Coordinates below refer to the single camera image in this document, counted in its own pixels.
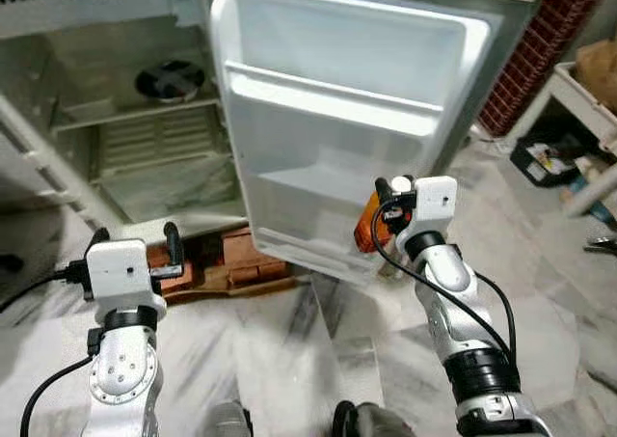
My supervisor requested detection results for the orange bottle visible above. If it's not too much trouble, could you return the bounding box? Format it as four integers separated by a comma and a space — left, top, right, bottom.
353, 175, 416, 258

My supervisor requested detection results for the grey fridge door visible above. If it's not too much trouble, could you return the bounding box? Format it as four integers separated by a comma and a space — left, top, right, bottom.
208, 0, 551, 287

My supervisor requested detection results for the orange brick fridge stand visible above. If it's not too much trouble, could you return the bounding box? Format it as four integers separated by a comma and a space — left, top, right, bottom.
145, 224, 296, 300

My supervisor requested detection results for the black box with items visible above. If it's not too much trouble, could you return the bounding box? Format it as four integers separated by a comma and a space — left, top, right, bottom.
508, 136, 581, 188

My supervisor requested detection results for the white table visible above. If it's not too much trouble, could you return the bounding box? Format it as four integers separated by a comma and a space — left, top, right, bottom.
538, 61, 617, 218

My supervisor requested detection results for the grey left robot leg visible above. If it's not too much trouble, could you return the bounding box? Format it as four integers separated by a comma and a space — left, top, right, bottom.
201, 400, 255, 437

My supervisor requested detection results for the grey robot leg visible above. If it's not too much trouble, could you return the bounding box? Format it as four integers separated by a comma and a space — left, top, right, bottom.
201, 400, 255, 437
332, 399, 417, 437

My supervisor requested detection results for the dark metal bowl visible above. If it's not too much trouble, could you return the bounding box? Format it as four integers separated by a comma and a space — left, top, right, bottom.
134, 60, 207, 106

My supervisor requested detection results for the brown bag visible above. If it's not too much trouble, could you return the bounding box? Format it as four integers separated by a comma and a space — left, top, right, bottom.
575, 39, 617, 112

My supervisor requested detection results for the grey right robot leg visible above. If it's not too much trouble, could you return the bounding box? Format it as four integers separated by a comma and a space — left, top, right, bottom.
332, 399, 417, 437

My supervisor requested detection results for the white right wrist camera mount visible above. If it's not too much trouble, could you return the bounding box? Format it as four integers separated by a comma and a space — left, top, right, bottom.
409, 174, 460, 238

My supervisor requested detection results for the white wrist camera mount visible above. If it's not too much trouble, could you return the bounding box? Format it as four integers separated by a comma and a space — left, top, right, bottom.
409, 174, 460, 238
84, 238, 156, 314

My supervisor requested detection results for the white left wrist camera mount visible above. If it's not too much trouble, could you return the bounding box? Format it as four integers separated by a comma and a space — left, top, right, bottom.
84, 238, 156, 314

